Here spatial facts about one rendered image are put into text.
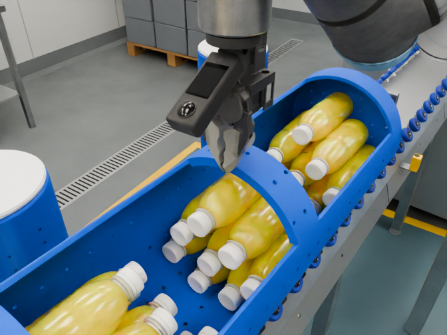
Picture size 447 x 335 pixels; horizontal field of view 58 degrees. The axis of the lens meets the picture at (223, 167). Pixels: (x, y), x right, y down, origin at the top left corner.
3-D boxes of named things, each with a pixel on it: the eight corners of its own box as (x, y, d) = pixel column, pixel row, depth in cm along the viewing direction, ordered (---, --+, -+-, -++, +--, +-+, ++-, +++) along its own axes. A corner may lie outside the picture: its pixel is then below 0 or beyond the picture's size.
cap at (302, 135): (293, 126, 85) (289, 129, 84) (308, 123, 83) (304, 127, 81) (298, 143, 86) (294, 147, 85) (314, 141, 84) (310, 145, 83)
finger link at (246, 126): (253, 155, 57) (256, 98, 52) (247, 159, 56) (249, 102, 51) (226, 143, 60) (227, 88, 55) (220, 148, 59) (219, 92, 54)
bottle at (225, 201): (251, 144, 75) (183, 196, 63) (285, 159, 72) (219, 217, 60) (249, 174, 79) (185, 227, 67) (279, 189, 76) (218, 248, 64)
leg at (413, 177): (401, 230, 223) (436, 133, 186) (398, 237, 219) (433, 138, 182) (391, 226, 226) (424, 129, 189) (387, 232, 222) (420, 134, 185)
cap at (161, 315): (163, 340, 54) (173, 330, 55) (174, 335, 51) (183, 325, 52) (145, 318, 54) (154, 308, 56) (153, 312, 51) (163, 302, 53)
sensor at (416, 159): (418, 168, 118) (424, 154, 115) (416, 173, 116) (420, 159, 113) (392, 159, 122) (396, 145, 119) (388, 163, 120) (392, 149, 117)
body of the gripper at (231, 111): (274, 110, 59) (281, 26, 52) (239, 133, 54) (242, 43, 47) (232, 96, 63) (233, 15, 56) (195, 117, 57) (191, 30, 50)
